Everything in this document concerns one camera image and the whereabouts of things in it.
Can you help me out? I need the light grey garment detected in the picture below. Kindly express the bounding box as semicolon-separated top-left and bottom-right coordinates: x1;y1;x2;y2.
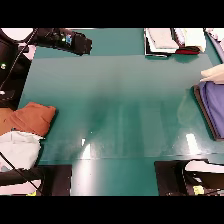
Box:
0;130;45;173

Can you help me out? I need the brown garment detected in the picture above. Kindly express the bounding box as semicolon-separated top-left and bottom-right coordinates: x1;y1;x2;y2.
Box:
193;84;224;143

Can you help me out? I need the cream T-shirt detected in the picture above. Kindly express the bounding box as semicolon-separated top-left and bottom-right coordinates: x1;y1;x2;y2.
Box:
199;63;224;85

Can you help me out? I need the purple garment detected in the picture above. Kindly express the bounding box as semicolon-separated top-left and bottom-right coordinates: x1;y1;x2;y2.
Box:
197;81;224;140

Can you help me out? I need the orange garment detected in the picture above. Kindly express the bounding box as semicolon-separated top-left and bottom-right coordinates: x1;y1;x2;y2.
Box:
0;101;57;138

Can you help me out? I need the red garment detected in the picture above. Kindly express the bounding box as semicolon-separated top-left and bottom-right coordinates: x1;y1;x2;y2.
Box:
175;45;202;56

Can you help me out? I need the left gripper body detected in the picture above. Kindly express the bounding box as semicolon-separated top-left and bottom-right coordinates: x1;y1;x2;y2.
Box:
70;32;94;57

